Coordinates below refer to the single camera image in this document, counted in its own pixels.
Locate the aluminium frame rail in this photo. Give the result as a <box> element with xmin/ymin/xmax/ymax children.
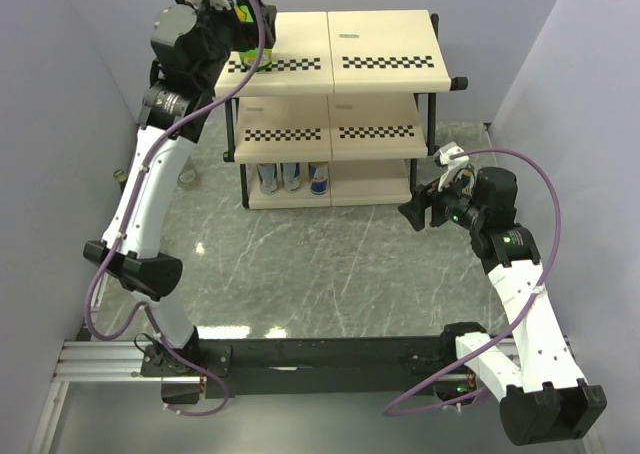
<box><xmin>49</xmin><ymin>338</ymin><xmax>521</xmax><ymax>390</ymax></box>

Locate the green Perrier bottle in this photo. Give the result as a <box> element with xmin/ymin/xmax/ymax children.
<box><xmin>235</xmin><ymin>0</ymin><xmax>277</xmax><ymax>71</ymax></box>

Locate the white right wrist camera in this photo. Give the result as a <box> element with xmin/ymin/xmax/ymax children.
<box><xmin>434</xmin><ymin>142</ymin><xmax>471</xmax><ymax>194</ymax></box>

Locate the silver energy drink can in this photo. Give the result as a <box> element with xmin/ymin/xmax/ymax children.
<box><xmin>281</xmin><ymin>163</ymin><xmax>301</xmax><ymax>193</ymax></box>

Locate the beige three-tier shelf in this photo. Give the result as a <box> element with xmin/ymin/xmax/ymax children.
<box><xmin>214</xmin><ymin>10</ymin><xmax>468</xmax><ymax>210</ymax></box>

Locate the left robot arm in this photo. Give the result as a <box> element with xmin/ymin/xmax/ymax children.
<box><xmin>83</xmin><ymin>0</ymin><xmax>277</xmax><ymax>376</ymax></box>

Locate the clear glass bottle rear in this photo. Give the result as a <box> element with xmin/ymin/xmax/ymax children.
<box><xmin>178</xmin><ymin>157</ymin><xmax>199</xmax><ymax>190</ymax></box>

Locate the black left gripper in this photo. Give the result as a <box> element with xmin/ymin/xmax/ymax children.
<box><xmin>173</xmin><ymin>0</ymin><xmax>277</xmax><ymax>92</ymax></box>

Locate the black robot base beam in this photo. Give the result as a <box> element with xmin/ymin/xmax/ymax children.
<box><xmin>139</xmin><ymin>336</ymin><xmax>501</xmax><ymax>400</ymax></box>

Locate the blue energy drink can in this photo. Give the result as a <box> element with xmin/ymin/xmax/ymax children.
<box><xmin>309</xmin><ymin>162</ymin><xmax>329</xmax><ymax>195</ymax></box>

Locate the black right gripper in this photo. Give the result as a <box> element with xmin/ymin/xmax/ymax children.
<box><xmin>397</xmin><ymin>166</ymin><xmax>485</xmax><ymax>232</ymax></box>

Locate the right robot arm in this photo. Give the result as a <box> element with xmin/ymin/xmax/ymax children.
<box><xmin>398</xmin><ymin>167</ymin><xmax>607</xmax><ymax>446</ymax></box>

